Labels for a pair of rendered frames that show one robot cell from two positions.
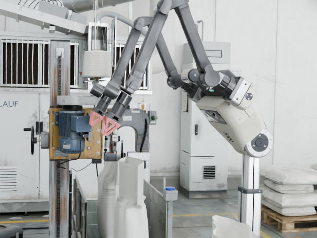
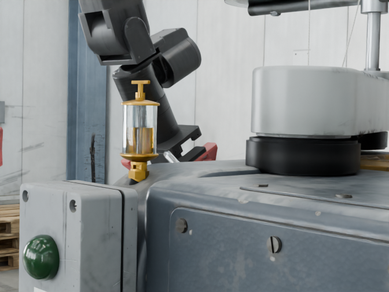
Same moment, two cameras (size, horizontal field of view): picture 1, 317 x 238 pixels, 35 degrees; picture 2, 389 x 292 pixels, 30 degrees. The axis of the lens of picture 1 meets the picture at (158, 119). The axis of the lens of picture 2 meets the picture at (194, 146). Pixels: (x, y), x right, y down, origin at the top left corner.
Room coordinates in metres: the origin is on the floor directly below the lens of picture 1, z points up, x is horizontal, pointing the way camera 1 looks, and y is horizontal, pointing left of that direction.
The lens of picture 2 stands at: (3.67, -0.13, 1.38)
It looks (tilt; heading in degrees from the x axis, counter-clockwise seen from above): 3 degrees down; 150
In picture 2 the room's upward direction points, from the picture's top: 1 degrees clockwise
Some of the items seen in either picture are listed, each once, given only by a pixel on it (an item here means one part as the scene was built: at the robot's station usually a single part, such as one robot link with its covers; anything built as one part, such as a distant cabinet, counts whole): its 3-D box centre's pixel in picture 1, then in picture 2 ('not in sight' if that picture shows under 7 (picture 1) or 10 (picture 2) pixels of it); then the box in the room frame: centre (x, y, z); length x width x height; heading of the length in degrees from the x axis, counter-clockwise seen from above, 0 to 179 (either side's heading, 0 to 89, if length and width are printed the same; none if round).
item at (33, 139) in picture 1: (32, 140); not in sight; (3.10, 0.78, 1.13); 0.18 x 0.11 x 0.18; 13
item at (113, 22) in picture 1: (113, 42); not in sight; (5.20, 0.48, 1.95); 0.30 x 0.01 x 0.48; 13
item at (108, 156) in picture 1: (110, 156); not in sight; (3.14, 0.30, 1.04); 0.08 x 0.06 x 0.05; 103
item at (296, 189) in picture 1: (286, 183); not in sight; (5.65, -1.47, 0.44); 0.66 x 0.42 x 0.14; 7
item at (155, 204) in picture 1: (150, 211); not in sight; (3.79, 0.05, 0.54); 1.05 x 0.02 x 0.41; 13
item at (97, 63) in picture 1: (97, 64); not in sight; (2.98, 0.37, 1.61); 0.17 x 0.17 x 0.17
